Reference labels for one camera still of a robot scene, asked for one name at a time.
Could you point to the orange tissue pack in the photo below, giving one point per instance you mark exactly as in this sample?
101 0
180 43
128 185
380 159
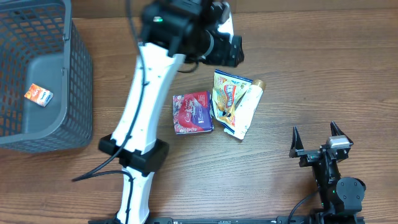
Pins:
38 95

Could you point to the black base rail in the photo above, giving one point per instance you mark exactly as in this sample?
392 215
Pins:
168 220

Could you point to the dark grey plastic basket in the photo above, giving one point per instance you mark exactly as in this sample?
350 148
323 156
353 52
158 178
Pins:
40 44

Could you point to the red purple sanitary pad pack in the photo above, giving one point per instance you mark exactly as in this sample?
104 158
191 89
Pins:
191 113

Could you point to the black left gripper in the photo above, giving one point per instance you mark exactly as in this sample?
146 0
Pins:
220 55

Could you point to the yellow snack bag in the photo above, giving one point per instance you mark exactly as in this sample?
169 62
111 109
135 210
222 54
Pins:
227 91

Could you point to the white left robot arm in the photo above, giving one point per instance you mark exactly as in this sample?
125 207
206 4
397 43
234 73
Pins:
173 33

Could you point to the white barcode scanner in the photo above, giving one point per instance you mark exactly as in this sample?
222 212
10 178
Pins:
225 24

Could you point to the white gold-capped shampoo bottle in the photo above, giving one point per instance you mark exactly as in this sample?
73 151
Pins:
245 110

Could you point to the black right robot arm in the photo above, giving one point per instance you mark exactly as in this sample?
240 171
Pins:
341 197

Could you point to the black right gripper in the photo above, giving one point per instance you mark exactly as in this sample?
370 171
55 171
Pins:
308 156

